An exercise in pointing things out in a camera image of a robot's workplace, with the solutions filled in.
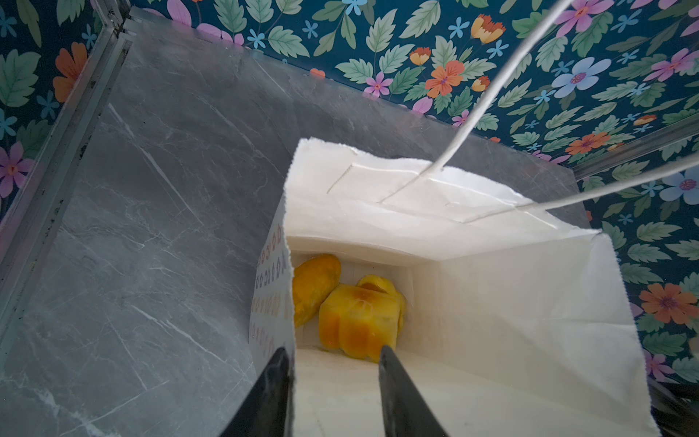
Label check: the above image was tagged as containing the white paper bag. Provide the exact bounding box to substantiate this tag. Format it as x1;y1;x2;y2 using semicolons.
248;0;699;437

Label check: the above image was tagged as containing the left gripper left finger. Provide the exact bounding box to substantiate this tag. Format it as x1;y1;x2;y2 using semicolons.
220;347;291;437

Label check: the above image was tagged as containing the oval seeded bread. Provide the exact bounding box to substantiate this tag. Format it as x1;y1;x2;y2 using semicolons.
292;254;341;327

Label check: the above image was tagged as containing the square toast bread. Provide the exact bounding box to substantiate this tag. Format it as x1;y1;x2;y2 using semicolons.
319;284;402;362

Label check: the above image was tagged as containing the small striped yellow bread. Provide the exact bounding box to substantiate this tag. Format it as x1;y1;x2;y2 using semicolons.
356;275;407;334

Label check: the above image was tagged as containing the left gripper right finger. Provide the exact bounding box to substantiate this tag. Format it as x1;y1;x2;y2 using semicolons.
379;346;447;437

